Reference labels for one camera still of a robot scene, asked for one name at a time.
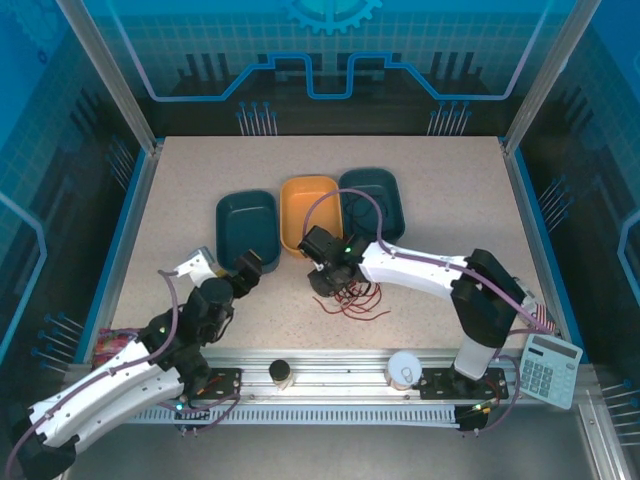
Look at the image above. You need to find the red cable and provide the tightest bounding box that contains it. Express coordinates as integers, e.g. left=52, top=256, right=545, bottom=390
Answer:
left=312, top=279, right=391, bottom=326

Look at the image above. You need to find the black cable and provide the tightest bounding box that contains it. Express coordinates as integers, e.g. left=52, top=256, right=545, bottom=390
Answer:
left=344, top=192, right=389, bottom=234

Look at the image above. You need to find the teal plastic bin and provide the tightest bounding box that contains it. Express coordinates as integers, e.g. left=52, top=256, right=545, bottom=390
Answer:
left=338, top=167, right=407, bottom=247
left=215, top=188, right=281, bottom=275

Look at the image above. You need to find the orange plastic bin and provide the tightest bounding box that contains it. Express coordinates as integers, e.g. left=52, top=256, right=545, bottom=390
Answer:
left=279, top=173, right=345, bottom=260

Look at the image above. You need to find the small jar with dark lid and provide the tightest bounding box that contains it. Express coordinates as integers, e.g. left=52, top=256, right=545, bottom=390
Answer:
left=268, top=359, right=294, bottom=390

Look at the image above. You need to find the purple candy bag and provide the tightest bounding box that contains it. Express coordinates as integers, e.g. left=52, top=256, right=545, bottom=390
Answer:
left=93, top=327, right=146, bottom=370

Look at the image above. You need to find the tin can with pull tab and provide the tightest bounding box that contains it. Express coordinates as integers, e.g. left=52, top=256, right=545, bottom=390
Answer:
left=387, top=351, right=424, bottom=391

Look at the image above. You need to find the white calculator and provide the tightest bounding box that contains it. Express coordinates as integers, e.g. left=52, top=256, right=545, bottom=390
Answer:
left=517, top=332, right=585, bottom=411

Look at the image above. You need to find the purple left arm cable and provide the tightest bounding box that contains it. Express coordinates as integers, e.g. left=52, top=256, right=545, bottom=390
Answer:
left=4, top=269, right=244, bottom=479

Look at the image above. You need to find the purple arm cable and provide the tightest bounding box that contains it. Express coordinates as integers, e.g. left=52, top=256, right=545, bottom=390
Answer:
left=4, top=269, right=244, bottom=479
left=304, top=188, right=551, bottom=434

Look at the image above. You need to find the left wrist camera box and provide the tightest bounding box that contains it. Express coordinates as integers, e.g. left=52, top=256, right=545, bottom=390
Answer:
left=174, top=246, right=221, bottom=287

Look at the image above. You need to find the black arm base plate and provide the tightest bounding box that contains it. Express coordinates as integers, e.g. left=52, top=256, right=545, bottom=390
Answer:
left=197, top=366, right=245, bottom=401
left=418, top=367, right=510, bottom=401

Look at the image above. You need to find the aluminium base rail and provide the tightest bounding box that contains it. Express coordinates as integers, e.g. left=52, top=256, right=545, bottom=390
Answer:
left=64, top=346, right=586, bottom=407

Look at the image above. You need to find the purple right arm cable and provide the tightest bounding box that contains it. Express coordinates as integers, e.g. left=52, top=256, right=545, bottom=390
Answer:
left=304, top=188, right=551, bottom=434

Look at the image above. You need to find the aluminium frame side rail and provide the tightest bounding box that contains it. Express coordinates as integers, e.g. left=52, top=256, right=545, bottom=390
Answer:
left=74, top=142, right=164, bottom=366
left=502, top=142, right=586, bottom=351

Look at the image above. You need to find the slotted grey cable duct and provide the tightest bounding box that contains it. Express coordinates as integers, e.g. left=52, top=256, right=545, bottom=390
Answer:
left=124, top=405, right=464, bottom=427

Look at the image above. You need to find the aluminium frame post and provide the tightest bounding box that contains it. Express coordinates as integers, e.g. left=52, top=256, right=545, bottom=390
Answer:
left=54, top=0, right=164, bottom=151
left=502, top=0, right=601, bottom=154

